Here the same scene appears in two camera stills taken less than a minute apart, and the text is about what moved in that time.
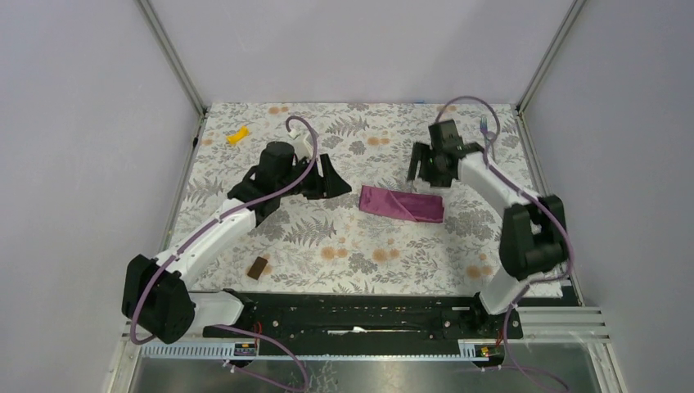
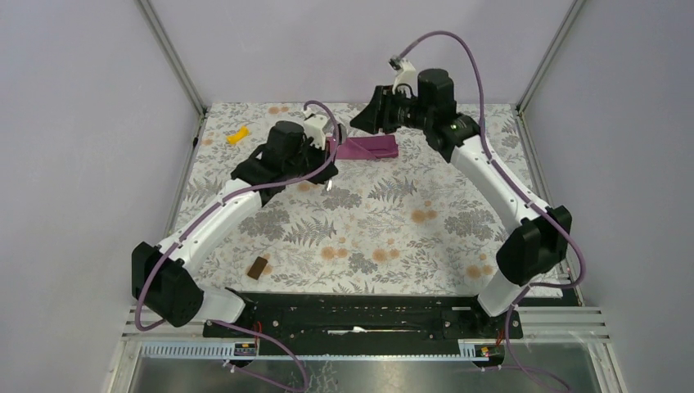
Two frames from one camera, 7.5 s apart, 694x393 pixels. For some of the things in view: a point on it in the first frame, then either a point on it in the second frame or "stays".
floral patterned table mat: x=389 y=234 stays
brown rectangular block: x=257 y=268 stays
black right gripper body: x=430 y=169 -> x=398 y=110
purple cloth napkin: x=413 y=206 -> x=364 y=147
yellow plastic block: x=233 y=139 stays
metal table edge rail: x=371 y=317 stays
